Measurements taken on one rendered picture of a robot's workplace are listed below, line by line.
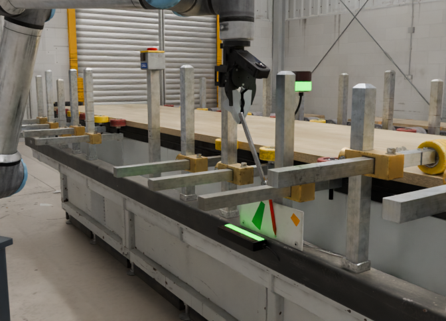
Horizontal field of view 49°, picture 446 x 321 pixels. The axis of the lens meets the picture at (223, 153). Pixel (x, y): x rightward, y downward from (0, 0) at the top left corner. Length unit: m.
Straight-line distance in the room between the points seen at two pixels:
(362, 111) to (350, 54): 9.40
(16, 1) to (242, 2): 0.61
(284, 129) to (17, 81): 0.87
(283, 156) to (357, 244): 0.29
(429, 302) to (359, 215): 0.22
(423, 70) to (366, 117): 8.40
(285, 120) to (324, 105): 9.66
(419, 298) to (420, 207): 0.36
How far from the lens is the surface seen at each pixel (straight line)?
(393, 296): 1.06
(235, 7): 1.25
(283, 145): 1.24
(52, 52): 9.32
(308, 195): 1.22
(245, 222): 1.40
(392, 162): 1.03
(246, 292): 1.95
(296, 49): 11.53
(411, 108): 9.57
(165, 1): 1.18
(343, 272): 1.14
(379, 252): 1.37
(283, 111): 1.24
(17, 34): 1.65
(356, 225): 1.11
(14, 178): 1.81
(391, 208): 0.70
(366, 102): 1.06
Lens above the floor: 1.13
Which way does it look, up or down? 9 degrees down
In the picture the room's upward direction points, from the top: straight up
